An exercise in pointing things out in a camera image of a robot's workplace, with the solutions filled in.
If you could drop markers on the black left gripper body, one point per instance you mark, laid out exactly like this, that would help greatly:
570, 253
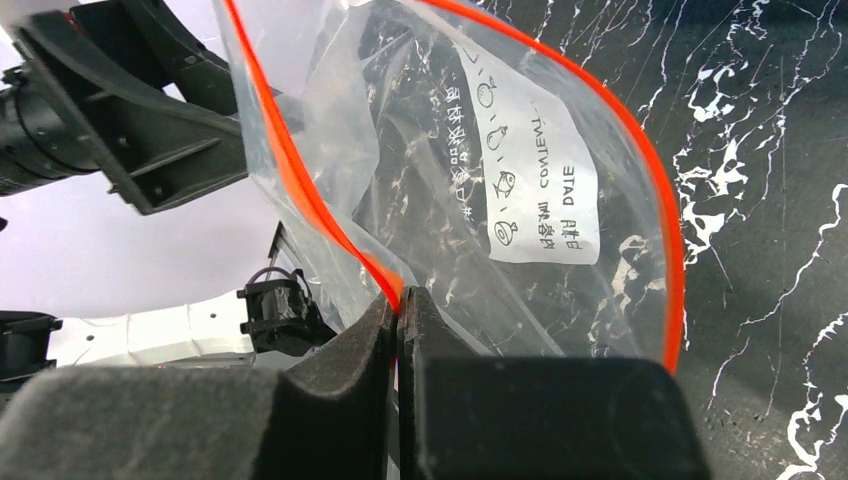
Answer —
44, 138

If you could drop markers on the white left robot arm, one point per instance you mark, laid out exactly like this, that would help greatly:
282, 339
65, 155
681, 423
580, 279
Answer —
274, 311

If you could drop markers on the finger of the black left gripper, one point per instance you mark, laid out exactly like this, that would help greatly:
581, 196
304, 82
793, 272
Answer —
164, 151
148, 41

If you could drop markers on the clear zip bag orange seal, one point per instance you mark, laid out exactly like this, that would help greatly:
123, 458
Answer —
428, 143

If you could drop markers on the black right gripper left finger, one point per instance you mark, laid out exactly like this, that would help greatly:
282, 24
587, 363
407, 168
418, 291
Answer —
324, 418

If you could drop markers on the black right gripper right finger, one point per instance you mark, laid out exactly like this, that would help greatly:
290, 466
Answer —
463, 415

